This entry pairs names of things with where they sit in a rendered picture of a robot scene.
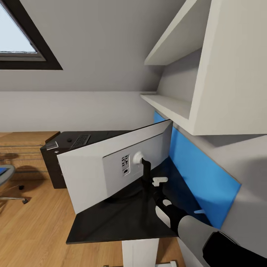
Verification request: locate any notebook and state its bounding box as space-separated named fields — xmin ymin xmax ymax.
xmin=46 ymin=141 xmax=58 ymax=150

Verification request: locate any swivel chair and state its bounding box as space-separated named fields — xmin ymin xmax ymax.
xmin=0 ymin=165 xmax=28 ymax=204

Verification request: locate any monitor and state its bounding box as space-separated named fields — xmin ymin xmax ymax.
xmin=56 ymin=119 xmax=173 ymax=215

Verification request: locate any keyboard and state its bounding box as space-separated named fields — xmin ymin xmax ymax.
xmin=70 ymin=135 xmax=90 ymax=149

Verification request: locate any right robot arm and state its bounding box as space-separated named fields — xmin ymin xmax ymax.
xmin=141 ymin=177 xmax=267 ymax=267

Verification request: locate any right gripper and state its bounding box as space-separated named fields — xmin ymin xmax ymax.
xmin=141 ymin=178 xmax=163 ymax=197

